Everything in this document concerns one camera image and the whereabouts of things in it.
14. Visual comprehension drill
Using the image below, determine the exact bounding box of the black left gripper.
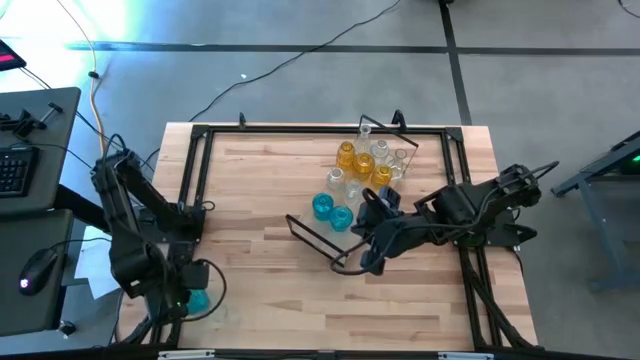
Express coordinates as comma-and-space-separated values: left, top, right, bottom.
149, 259, 211, 326

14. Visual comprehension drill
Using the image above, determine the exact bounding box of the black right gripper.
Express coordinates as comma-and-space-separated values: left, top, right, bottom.
351, 187, 417, 275

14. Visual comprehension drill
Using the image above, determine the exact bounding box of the blue emblem-embossed glass vase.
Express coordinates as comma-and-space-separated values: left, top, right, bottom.
329, 205, 355, 233

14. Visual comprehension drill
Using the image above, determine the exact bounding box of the clear wide ribbed glass vase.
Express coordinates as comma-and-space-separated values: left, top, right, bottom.
344, 179, 363, 205

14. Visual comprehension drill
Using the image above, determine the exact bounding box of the blue diamond-pattern glass vase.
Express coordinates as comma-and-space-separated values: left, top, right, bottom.
311, 192, 335, 223

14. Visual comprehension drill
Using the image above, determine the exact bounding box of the yellow glass vase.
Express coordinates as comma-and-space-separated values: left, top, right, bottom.
370, 164, 394, 190
335, 140, 357, 171
353, 152, 376, 182

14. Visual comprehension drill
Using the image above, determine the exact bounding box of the clear narrow-neck glass vase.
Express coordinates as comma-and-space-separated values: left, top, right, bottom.
357, 123, 374, 154

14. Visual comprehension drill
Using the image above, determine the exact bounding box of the white paper sheet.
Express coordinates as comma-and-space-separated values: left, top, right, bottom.
73, 225, 121, 301

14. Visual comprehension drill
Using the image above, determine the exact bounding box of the black desk support beam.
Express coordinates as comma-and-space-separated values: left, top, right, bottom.
53, 183, 114, 234

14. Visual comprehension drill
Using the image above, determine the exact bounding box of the black computer mouse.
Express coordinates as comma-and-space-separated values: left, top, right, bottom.
18, 248, 59, 297

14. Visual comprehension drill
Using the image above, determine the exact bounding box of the dark grey desk top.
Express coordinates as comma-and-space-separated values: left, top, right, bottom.
0, 87, 82, 217
0, 208, 75, 337

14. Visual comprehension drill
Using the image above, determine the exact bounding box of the black keyboard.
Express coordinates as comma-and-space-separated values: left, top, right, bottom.
0, 146, 40, 197

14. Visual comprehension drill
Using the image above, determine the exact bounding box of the black clamp tool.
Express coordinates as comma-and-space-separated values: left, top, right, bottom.
0, 102, 65, 142

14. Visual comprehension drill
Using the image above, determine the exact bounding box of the grey metal stand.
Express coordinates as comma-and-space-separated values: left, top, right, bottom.
551, 129, 640, 295

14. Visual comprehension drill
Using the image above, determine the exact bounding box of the red-lit black device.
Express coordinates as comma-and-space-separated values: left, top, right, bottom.
0, 38, 27, 73

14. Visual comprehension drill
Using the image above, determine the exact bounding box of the wooden shelf with black frame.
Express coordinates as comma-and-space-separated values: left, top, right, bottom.
285, 113, 420, 268

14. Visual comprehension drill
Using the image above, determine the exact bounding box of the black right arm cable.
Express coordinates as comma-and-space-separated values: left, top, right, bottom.
329, 219, 481, 277

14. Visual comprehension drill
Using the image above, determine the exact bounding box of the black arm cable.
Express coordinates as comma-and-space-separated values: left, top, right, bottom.
329, 219, 481, 277
179, 257, 229, 324

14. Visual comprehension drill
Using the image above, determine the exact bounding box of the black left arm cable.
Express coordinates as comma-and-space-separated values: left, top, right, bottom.
179, 257, 229, 324

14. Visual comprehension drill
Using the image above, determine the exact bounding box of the silver metal bracket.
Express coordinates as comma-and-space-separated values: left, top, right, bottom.
158, 349, 216, 360
438, 351, 495, 360

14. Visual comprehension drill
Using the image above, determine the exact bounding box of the black metal table frame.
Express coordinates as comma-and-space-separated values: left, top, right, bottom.
119, 123, 539, 351

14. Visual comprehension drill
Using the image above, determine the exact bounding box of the long black floor cable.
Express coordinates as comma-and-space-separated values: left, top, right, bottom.
188, 0, 403, 123

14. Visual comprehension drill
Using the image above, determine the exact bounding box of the yellow floor cable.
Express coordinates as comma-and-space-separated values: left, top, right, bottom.
54, 0, 109, 156

